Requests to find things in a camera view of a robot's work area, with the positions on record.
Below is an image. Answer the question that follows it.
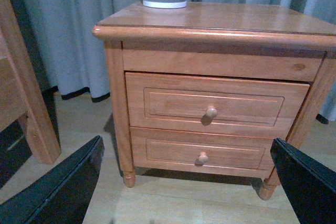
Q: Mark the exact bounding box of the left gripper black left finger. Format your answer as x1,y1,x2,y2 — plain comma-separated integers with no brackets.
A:
1,135,104,223

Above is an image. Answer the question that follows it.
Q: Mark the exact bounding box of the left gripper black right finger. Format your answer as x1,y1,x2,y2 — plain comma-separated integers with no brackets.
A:
270,138,335,223

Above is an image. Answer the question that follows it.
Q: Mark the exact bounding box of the wooden drawer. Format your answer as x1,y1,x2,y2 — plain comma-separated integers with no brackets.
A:
125,72,309,137
131,127,274,178

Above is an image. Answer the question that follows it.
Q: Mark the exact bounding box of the wooden nightstand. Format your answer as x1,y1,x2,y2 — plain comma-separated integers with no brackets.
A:
92,2,335,200

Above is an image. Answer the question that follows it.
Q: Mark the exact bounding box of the grey curtain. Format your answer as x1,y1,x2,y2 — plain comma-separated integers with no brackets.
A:
5,0,336,125

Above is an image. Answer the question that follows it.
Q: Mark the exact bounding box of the wooden bed frame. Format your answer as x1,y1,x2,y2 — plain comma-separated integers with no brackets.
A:
1,0,61,164

